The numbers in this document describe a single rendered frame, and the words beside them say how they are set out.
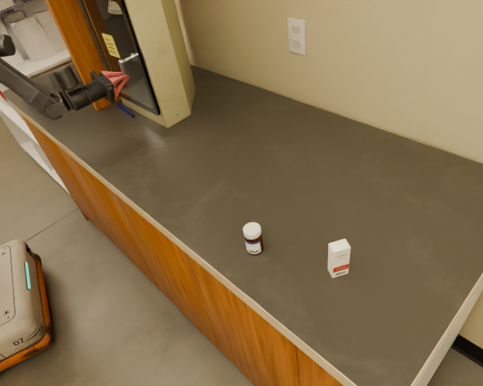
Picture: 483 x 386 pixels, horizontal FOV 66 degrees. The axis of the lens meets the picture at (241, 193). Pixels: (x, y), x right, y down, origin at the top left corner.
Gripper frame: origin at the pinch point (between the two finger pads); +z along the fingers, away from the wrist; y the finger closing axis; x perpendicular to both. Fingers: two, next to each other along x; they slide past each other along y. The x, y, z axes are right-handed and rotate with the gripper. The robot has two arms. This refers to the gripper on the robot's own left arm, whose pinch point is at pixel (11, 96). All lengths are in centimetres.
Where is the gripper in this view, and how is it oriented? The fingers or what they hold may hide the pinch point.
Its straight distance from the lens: 163.7
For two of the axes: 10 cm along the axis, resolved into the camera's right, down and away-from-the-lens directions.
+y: 7.1, -5.5, 4.5
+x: -6.9, -4.1, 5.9
